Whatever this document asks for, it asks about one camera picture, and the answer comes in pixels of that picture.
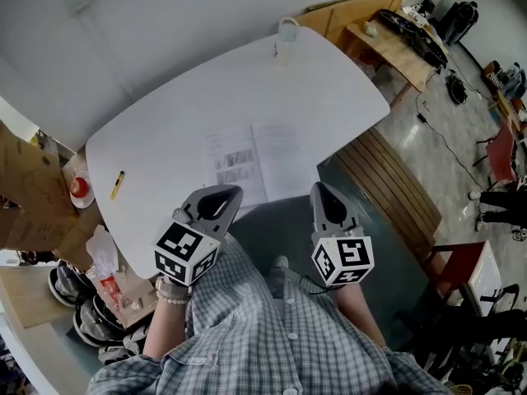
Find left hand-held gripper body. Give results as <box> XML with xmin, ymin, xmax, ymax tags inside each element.
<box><xmin>155</xmin><ymin>202</ymin><xmax>226</xmax><ymax>287</ymax></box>

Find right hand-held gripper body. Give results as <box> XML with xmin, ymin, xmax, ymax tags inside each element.
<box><xmin>311</xmin><ymin>220</ymin><xmax>375</xmax><ymax>288</ymax></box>

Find printed paper booklet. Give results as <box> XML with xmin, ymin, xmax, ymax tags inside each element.
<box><xmin>203</xmin><ymin>122</ymin><xmax>320</xmax><ymax>209</ymax></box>

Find person's right forearm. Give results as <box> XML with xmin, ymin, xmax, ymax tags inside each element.
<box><xmin>331</xmin><ymin>284</ymin><xmax>391</xmax><ymax>350</ymax></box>

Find person's left forearm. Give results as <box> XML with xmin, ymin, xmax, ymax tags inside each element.
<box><xmin>142</xmin><ymin>277</ymin><xmax>194</xmax><ymax>361</ymax></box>

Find cardboard boxes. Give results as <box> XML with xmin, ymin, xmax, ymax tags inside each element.
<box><xmin>0</xmin><ymin>121</ymin><xmax>90</xmax><ymax>263</ymax></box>

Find silver wristwatch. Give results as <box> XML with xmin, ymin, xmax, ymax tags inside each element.
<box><xmin>155</xmin><ymin>276</ymin><xmax>193</xmax><ymax>300</ymax></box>

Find slatted wooden bench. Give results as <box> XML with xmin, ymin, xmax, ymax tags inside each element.
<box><xmin>335</xmin><ymin>128</ymin><xmax>444</xmax><ymax>263</ymax></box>

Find person's grey trousers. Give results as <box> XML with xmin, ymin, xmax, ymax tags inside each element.
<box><xmin>265</xmin><ymin>261</ymin><xmax>298</xmax><ymax>300</ymax></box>

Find yellow utility knife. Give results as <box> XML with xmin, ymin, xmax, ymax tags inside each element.
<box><xmin>109</xmin><ymin>170</ymin><xmax>125</xmax><ymax>201</ymax></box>

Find white plastic bag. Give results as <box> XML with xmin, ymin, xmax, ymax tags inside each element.
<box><xmin>85</xmin><ymin>224</ymin><xmax>119</xmax><ymax>279</ymax></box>

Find red snack packet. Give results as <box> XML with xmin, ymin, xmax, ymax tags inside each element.
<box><xmin>98</xmin><ymin>276</ymin><xmax>123</xmax><ymax>304</ymax></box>

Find brown wooden chair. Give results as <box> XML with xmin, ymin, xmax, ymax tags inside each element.
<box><xmin>423</xmin><ymin>240</ymin><xmax>487</xmax><ymax>304</ymax></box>

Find pile of grey black headsets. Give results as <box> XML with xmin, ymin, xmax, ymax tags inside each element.
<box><xmin>48</xmin><ymin>259</ymin><xmax>149</xmax><ymax>365</ymax></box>

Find black office chair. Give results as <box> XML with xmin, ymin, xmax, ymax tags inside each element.
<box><xmin>394</xmin><ymin>284</ymin><xmax>527</xmax><ymax>382</ymax></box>

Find white side table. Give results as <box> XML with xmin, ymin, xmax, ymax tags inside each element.
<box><xmin>467</xmin><ymin>240</ymin><xmax>504</xmax><ymax>317</ymax></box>

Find light wooden shelf board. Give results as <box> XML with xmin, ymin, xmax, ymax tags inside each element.
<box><xmin>0</xmin><ymin>263</ymin><xmax>77</xmax><ymax>328</ymax></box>

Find red chair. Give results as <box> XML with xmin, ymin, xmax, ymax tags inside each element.
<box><xmin>473</xmin><ymin>123</ymin><xmax>518</xmax><ymax>184</ymax></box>

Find light wooden table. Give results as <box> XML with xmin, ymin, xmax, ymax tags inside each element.
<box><xmin>343</xmin><ymin>18</ymin><xmax>437</xmax><ymax>107</ymax></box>

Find white curved desk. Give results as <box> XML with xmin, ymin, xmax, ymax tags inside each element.
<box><xmin>0</xmin><ymin>302</ymin><xmax>96</xmax><ymax>395</ymax></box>

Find wooden partition board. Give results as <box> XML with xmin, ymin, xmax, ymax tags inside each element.
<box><xmin>294</xmin><ymin>0</ymin><xmax>407</xmax><ymax>49</ymax></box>

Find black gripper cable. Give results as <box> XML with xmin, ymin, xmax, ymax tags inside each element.
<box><xmin>298</xmin><ymin>276</ymin><xmax>331</xmax><ymax>296</ymax></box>

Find white bead bracelet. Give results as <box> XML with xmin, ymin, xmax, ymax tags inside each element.
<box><xmin>155</xmin><ymin>290</ymin><xmax>191</xmax><ymax>307</ymax></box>

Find black floor cable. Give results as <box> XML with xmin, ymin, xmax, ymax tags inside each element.
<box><xmin>414</xmin><ymin>67</ymin><xmax>487</xmax><ymax>193</ymax></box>

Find black cable bundle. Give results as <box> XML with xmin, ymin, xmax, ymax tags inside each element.
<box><xmin>445</xmin><ymin>74</ymin><xmax>469</xmax><ymax>105</ymax></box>

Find black ring-shaped equipment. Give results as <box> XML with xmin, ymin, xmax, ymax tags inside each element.
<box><xmin>378</xmin><ymin>8</ymin><xmax>450</xmax><ymax>66</ymax></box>

